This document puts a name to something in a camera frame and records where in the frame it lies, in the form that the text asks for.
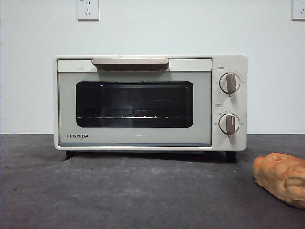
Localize glass oven door with handle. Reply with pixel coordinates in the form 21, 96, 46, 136
56, 57, 213, 147

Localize metal wire oven rack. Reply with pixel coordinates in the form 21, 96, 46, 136
78, 115, 193, 120

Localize cream oven knob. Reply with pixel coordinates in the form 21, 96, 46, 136
219, 114, 241, 134
219, 73, 241, 94

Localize orange-brown bread loaf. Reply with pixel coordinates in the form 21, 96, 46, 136
252, 153, 305, 210

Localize white wall socket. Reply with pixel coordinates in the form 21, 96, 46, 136
76, 0, 100, 21
291, 0, 305, 21

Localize cream Toshiba toaster oven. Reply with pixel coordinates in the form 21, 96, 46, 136
53, 54, 248, 163

